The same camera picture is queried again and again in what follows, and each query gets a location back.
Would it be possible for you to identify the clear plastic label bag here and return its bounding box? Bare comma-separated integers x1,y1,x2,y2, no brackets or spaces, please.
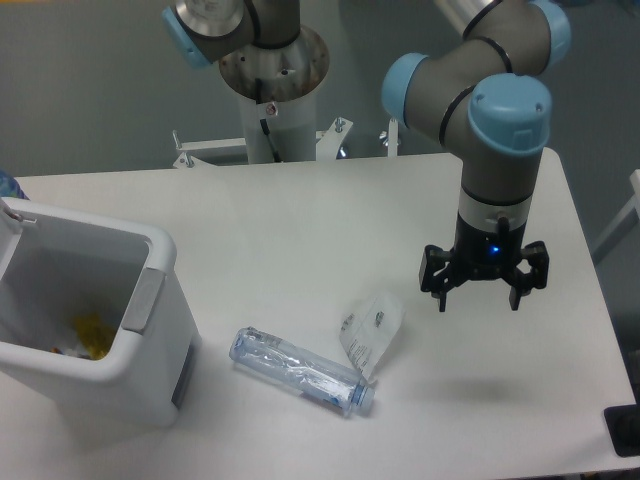
339,291,405,384

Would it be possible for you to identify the black clamp at table edge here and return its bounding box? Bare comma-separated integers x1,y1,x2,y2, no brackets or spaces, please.
604,404,639,458

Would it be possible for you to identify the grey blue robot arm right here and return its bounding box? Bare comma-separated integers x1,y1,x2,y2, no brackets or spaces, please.
381,1,572,308

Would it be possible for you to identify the blue patterned object at left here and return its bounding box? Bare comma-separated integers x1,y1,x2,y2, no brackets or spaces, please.
0,170,29,200

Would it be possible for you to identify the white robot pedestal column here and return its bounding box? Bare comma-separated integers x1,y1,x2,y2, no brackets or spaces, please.
219,26,330,164

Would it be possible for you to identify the yellow trash inside can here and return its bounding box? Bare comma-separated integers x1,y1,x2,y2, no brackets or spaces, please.
50,313,117,361

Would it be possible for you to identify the white plastic trash can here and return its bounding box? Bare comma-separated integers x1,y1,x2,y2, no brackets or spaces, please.
1,198,201,426

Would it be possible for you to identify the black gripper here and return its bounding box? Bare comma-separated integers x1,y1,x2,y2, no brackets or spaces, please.
419,216,550,312

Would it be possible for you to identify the white pedestal base frame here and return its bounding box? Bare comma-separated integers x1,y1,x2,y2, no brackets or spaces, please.
172,117,401,169

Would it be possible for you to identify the crushed clear plastic bottle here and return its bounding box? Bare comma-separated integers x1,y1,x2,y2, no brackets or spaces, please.
229,327,375,416

